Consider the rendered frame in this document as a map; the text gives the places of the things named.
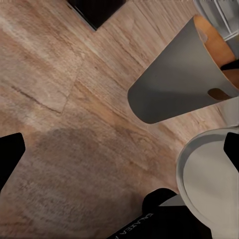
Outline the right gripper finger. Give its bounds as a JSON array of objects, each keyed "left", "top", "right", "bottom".
[{"left": 221, "top": 59, "right": 239, "bottom": 70}]

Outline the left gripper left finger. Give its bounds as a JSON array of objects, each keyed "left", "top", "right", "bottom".
[{"left": 0, "top": 132, "right": 25, "bottom": 191}]

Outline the trash can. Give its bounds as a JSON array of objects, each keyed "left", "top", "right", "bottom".
[{"left": 127, "top": 14, "right": 239, "bottom": 124}]

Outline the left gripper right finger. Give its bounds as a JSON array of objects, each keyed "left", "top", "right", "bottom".
[{"left": 224, "top": 132, "right": 239, "bottom": 171}]

